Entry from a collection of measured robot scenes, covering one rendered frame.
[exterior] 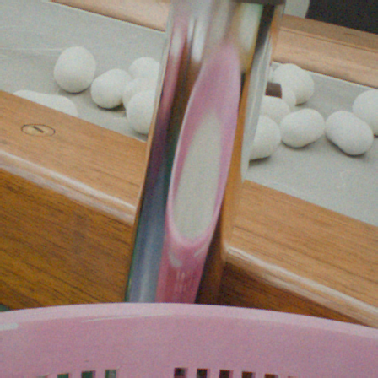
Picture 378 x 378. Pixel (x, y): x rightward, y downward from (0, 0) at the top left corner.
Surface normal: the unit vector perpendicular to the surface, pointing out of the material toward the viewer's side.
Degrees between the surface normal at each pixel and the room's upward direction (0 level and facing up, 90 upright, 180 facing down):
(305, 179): 0
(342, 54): 45
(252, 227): 0
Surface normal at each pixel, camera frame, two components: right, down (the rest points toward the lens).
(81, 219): -0.53, 0.25
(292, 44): -0.27, -0.47
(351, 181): 0.15, -0.91
